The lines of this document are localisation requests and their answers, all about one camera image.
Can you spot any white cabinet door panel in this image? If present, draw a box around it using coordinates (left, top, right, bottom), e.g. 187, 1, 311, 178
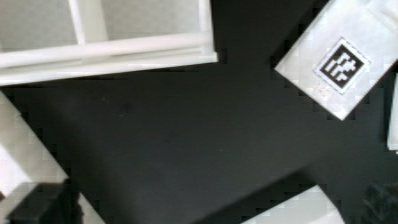
276, 0, 398, 120
388, 73, 398, 154

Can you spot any white cabinet top block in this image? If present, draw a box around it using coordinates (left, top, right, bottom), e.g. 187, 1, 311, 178
240, 185, 345, 224

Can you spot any white workspace border frame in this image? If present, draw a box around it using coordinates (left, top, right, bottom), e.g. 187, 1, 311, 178
0, 92, 107, 224

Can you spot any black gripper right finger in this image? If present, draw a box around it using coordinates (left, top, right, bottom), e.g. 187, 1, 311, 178
361, 183, 398, 224

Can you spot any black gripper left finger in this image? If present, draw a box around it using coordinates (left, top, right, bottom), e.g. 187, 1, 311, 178
6, 180, 80, 224

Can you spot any white cabinet body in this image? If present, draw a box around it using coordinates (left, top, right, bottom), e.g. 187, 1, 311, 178
0, 0, 217, 86

